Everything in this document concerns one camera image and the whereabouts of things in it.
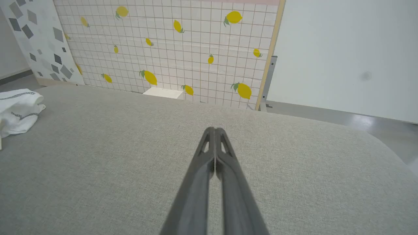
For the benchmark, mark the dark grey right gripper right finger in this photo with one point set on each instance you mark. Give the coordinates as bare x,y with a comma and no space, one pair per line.
236,195

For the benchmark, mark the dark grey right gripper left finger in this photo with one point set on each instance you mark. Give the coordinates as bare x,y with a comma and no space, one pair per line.
196,192

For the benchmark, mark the white long-sleeve shirt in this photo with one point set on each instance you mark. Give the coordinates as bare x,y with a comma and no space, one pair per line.
19,111

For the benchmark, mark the grey fabric sofa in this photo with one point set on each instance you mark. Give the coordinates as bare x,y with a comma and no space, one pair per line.
98,163

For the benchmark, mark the white box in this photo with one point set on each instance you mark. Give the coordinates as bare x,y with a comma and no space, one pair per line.
163,93

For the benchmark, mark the grey metal panel stand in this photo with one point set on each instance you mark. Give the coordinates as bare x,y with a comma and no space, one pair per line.
267,81

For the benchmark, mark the lemon print grid panel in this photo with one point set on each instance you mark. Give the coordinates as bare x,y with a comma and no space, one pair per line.
183,55

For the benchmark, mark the plain white partition panel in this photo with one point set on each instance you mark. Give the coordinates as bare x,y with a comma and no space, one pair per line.
343,55

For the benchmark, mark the grey diamond pattern panel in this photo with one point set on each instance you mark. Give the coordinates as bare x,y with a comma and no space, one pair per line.
42,39

